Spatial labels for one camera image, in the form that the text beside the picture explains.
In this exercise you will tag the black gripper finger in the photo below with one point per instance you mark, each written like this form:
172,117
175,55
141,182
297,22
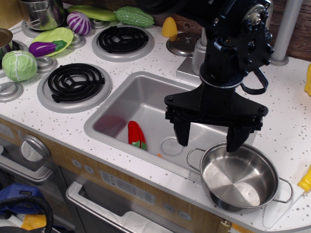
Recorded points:
182,131
236,137

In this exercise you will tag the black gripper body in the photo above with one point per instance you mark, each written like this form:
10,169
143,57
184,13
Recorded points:
215,102

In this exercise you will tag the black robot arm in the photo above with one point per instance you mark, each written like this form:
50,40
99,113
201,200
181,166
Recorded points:
238,43

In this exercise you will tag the small steel pan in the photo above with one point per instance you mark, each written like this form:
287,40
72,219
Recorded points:
244,180

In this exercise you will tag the silver sink basin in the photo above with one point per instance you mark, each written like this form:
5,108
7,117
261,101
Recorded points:
140,98

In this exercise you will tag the red toy chili pepper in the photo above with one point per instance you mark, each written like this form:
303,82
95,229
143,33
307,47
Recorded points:
136,136

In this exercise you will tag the silver toy faucet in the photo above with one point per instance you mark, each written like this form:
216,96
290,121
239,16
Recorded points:
189,70

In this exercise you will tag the steel pot lid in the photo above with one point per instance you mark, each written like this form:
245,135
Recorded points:
182,44

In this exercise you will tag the yellow toy at right edge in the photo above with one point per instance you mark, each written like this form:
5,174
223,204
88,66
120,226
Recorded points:
307,87

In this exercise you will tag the yellow toy corn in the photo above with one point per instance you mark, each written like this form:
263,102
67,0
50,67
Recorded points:
169,28

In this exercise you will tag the grey vertical pole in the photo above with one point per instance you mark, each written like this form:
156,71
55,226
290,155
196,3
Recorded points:
285,32

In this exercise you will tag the rear black stove burner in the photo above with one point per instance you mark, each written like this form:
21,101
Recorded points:
119,39

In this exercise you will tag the black stove burner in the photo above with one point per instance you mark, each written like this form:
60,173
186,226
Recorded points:
75,82
119,39

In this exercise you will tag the front black stove burner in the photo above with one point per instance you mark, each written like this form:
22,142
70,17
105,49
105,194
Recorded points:
75,82

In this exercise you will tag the green toy bitter melon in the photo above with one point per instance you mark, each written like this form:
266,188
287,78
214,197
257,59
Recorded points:
134,16

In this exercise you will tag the silver stove knob rear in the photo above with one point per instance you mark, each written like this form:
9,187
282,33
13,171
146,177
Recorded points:
77,42

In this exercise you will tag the green toy pea pod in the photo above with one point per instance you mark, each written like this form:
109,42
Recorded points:
93,12

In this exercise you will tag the purple striped toy onion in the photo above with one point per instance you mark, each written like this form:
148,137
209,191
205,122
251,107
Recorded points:
79,23

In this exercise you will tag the silver oven dial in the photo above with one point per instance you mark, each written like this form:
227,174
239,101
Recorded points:
33,150

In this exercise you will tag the silver stove knob middle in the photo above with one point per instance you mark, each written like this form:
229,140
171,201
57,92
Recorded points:
46,64

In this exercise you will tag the light green toy plate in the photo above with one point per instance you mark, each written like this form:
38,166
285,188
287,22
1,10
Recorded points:
56,34

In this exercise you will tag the purple toy eggplant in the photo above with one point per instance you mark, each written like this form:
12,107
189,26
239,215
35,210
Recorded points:
38,49

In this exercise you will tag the green toy cabbage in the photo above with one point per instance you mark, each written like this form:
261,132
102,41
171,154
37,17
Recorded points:
19,65

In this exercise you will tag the large steel pot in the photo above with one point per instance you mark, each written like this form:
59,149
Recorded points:
41,15

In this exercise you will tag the steel pot at left edge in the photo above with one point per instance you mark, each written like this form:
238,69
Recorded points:
6,44

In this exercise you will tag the white toy knife yellow handle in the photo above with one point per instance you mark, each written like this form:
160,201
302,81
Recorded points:
276,209

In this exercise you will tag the grey oven door handle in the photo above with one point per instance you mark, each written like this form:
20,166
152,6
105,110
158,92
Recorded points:
103,211

